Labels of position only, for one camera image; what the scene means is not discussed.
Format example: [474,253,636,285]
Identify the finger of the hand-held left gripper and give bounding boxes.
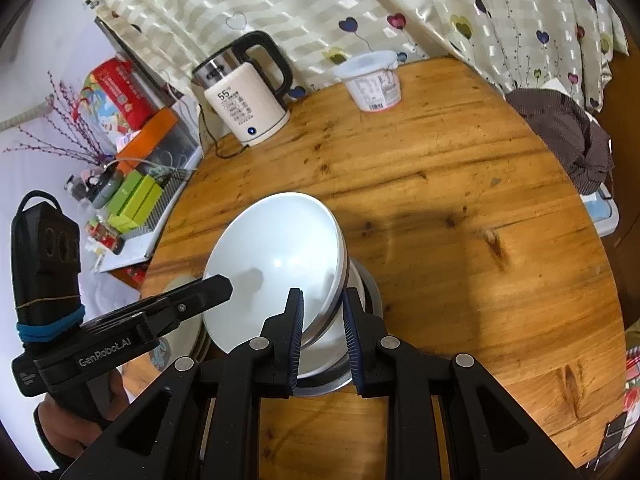
[99,274,234,332]

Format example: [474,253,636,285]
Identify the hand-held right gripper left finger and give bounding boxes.
[60,287,305,480]

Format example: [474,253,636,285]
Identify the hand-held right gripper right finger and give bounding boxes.
[341,287,583,480]

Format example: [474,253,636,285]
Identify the white ceramic bowl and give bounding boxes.
[295,260,374,379]

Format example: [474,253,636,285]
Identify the cream plate with blue print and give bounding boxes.
[152,274,209,372]

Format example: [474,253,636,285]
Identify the grey-rimmed patterned bowl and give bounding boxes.
[292,264,386,397]

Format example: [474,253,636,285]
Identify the white bowl with blue stripe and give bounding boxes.
[202,192,349,357]

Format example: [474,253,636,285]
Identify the person's left hand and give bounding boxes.
[34,367,133,471]

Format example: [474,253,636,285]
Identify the jar with red label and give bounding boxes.
[86,219,127,257]

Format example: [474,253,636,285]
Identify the white shelf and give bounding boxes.
[96,160,202,274]

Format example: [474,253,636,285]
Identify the grey oval device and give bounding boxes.
[90,172,124,209]

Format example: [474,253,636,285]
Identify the lime green box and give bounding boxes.
[111,182,168,233]

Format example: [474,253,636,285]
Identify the dark green flat box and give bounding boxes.
[106,172,145,217]

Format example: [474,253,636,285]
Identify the stack of green boxes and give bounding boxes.
[122,176,160,223]

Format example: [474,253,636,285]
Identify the purple dried flower branches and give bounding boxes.
[2,71,117,167]

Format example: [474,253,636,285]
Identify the clear plastic box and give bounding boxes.
[149,124,204,172]

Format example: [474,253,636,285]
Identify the orange tray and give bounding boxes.
[116,109,179,162]

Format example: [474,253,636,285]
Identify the colourful red package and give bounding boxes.
[79,57,157,137]

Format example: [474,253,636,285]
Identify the cream electric kettle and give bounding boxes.
[191,31,294,148]

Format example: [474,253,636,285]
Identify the white plastic tub with lid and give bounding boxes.
[334,51,401,113]

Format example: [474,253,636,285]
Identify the red checked cloth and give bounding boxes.
[590,329,640,467]

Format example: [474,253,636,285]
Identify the pale blue plastic box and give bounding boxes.
[581,179,621,237]

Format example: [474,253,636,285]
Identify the heart-print curtain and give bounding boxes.
[70,0,632,112]

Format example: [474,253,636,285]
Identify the dark brown cloth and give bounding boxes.
[505,87,616,197]

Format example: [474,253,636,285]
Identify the black kettle cable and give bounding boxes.
[199,109,242,159]

